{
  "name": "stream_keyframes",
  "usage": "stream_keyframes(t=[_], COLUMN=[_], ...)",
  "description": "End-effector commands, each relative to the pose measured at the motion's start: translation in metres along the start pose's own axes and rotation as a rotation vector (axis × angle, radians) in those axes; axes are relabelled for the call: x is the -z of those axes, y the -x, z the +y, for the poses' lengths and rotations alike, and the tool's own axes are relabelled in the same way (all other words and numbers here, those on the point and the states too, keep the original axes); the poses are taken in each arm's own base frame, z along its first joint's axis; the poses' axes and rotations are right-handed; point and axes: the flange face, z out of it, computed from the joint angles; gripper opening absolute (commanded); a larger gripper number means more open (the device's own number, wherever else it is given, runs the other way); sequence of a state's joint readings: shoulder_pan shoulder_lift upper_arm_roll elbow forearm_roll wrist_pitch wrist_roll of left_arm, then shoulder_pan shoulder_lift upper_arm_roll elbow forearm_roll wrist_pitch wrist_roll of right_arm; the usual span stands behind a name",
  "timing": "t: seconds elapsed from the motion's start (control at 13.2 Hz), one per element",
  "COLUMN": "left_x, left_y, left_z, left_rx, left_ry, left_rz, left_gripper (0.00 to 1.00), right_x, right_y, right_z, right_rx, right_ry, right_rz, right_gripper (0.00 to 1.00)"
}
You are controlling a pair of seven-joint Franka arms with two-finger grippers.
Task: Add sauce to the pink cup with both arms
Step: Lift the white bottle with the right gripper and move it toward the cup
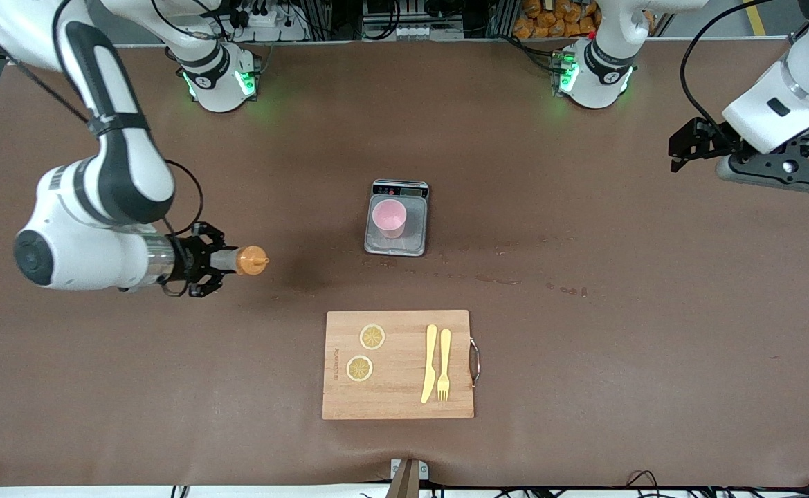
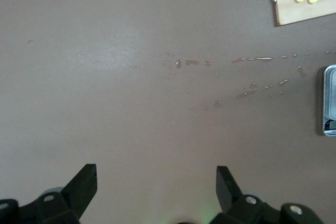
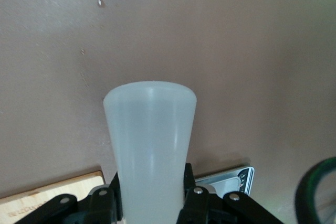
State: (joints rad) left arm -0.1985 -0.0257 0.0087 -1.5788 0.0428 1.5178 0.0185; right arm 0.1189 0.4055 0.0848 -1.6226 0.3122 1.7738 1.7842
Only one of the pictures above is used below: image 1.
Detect translucent squeeze bottle orange cap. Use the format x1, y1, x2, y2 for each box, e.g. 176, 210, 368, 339
210, 246, 271, 277

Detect pink plastic cup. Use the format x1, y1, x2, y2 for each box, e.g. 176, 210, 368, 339
372, 199, 408, 240

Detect orange snack packet pile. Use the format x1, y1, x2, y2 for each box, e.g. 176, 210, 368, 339
513, 0, 600, 39

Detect silver digital kitchen scale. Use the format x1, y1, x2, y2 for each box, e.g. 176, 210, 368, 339
364, 179, 430, 257

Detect white power strip black plugs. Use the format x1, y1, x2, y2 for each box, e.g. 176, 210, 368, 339
235, 6, 308, 42

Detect yellow plastic knife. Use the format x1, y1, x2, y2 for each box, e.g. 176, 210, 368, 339
421, 324, 438, 405

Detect yellow plastic fork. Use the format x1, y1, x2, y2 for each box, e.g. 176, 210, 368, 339
436, 329, 452, 403

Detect dark equipment rack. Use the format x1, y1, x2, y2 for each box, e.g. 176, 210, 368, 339
300, 0, 522, 41

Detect long white power strip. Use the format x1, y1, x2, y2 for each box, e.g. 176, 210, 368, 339
363, 24, 464, 40

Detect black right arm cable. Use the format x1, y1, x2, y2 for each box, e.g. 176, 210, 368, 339
0, 0, 204, 239

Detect wooden cutting board metal handle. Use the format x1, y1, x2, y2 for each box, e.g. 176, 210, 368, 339
322, 309, 481, 421

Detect grey metal clamp bracket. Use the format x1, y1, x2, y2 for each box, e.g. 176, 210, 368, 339
389, 458, 429, 498

